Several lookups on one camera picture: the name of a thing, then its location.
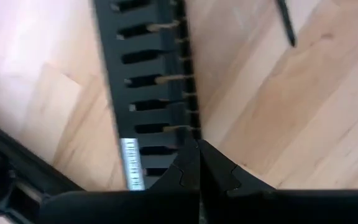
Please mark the black zip tie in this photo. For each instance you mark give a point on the black zip tie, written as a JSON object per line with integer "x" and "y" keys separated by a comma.
{"x": 286, "y": 21}

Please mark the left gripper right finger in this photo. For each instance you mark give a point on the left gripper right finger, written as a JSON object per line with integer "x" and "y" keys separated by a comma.
{"x": 291, "y": 208}

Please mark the black aluminium table frame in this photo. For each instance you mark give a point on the black aluminium table frame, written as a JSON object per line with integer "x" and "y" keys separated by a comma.
{"x": 26, "y": 168}

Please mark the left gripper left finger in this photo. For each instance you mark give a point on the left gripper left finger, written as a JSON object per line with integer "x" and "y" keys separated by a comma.
{"x": 120, "y": 208}

